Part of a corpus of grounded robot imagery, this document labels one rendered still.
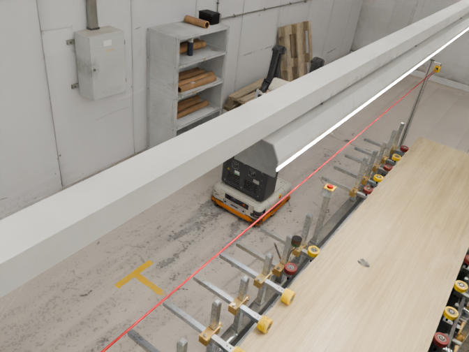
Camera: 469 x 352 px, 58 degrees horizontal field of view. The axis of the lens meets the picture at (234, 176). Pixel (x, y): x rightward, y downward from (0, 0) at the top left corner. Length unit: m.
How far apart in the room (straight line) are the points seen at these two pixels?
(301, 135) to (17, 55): 3.26
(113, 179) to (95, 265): 3.35
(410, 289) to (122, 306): 2.15
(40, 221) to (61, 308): 3.15
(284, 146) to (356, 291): 1.91
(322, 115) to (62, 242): 0.78
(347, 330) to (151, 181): 2.05
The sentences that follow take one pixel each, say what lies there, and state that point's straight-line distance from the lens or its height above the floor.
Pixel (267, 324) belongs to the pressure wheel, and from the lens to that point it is 2.38.
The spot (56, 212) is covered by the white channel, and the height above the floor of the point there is 2.46.
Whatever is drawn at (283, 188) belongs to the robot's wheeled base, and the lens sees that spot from 4.59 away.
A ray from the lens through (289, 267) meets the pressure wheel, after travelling 2.79.
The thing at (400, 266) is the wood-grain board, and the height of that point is 0.90.
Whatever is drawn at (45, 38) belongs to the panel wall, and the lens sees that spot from 4.15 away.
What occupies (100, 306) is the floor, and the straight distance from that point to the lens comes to 3.69.
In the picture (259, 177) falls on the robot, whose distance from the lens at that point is 4.16.
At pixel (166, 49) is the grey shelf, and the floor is 1.39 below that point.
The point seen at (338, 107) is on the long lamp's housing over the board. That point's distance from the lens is 1.25.
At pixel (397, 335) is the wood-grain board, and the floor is 0.90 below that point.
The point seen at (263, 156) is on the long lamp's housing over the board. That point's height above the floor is 2.34.
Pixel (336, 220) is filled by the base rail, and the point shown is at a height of 0.70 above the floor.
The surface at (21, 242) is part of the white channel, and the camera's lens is 0.58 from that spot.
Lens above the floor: 2.84
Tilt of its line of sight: 33 degrees down
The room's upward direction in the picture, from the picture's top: 8 degrees clockwise
